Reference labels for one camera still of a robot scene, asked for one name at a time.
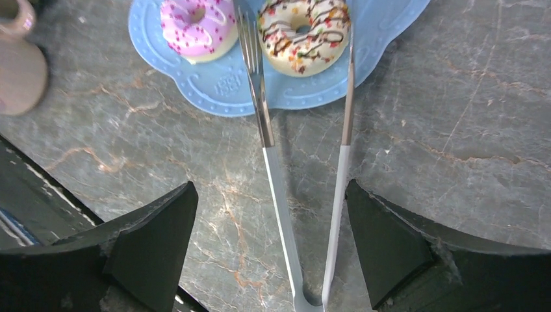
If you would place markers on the blue three-tier cake stand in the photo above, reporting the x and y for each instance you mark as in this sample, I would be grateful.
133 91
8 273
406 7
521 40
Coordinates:
221 87

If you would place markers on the pink mug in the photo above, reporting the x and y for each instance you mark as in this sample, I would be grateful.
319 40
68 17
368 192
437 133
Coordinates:
24 71

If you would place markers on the white sprinkled donut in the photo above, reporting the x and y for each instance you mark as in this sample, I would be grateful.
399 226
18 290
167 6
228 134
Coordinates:
301 38

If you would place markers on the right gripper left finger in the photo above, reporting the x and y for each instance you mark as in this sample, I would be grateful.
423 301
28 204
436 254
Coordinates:
131 263

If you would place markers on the metal tongs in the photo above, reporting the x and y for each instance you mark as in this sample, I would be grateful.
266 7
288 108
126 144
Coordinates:
252 55

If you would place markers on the pink frosted donut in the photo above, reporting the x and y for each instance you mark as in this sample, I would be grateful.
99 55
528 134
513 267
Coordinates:
199 31

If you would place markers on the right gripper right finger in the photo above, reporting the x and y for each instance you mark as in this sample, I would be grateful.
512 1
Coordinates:
411 263

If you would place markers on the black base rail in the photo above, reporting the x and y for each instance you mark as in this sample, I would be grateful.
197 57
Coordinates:
35 208

